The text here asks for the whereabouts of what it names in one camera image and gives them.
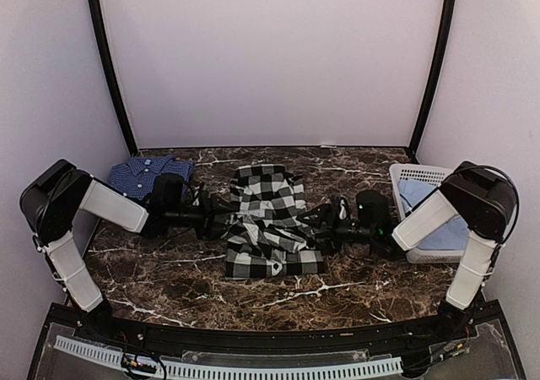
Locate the light blue shirt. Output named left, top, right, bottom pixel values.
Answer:
left=392, top=187, right=466, bottom=251

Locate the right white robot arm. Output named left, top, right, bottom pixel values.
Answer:
left=297, top=161, right=520, bottom=341

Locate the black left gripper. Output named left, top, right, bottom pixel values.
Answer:
left=165, top=193, right=240, bottom=241

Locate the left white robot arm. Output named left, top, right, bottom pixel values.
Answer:
left=19, top=160, right=238, bottom=343

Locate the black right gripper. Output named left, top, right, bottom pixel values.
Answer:
left=297, top=203, right=376, bottom=254

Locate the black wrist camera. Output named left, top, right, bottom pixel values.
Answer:
left=332, top=190, right=392, bottom=231
left=148, top=173, right=189, bottom=211

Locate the black white plaid shirt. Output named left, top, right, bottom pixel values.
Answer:
left=223, top=164, right=327, bottom=280

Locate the blue checked shirt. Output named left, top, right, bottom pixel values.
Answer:
left=108, top=155, right=195, bottom=200

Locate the white slotted cable duct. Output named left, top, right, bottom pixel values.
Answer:
left=53, top=335, right=402, bottom=380

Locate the black left corner post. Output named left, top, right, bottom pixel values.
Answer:
left=87, top=0, right=138, bottom=155

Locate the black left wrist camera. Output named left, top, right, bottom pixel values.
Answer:
left=148, top=173, right=189, bottom=211

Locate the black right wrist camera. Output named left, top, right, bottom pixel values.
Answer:
left=332, top=190, right=392, bottom=231

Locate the black corner post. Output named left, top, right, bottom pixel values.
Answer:
left=87, top=0, right=138, bottom=155
left=408, top=0, right=456, bottom=158

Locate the black right corner post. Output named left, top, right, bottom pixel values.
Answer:
left=408, top=0, right=456, bottom=158

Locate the white plastic laundry basket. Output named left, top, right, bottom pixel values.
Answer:
left=389, top=164, right=469, bottom=263

